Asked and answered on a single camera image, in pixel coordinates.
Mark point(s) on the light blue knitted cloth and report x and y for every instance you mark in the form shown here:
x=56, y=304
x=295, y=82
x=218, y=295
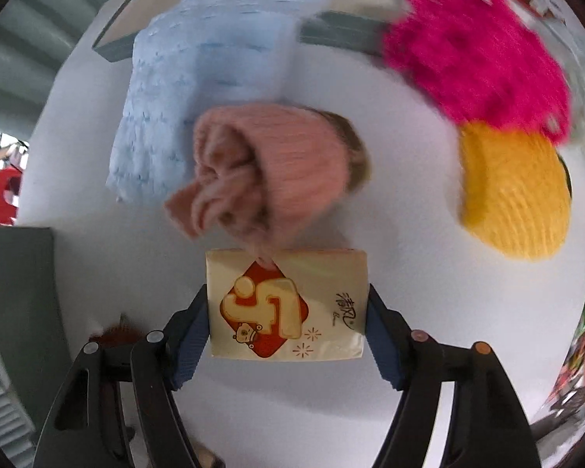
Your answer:
x=175, y=83

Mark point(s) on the grey storage box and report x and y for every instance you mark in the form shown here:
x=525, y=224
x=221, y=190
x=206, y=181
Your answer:
x=341, y=29
x=14, y=312

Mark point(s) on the cream tissue packet red print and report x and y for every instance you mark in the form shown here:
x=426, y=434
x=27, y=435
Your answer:
x=287, y=307

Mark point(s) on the magenta fluffy cloth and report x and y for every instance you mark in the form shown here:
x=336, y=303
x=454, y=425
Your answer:
x=477, y=58

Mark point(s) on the yellow knit hat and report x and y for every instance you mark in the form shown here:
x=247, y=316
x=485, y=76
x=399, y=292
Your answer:
x=512, y=190

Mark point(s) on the dusty pink knit hat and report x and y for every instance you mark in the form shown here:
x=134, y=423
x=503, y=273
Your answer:
x=282, y=165

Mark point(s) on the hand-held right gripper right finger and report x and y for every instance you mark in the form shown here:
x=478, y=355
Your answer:
x=385, y=351

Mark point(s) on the dark red knit cloth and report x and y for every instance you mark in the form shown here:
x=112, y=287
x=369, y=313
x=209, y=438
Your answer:
x=117, y=335

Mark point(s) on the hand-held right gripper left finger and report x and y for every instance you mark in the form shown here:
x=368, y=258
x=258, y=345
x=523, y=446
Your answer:
x=190, y=351

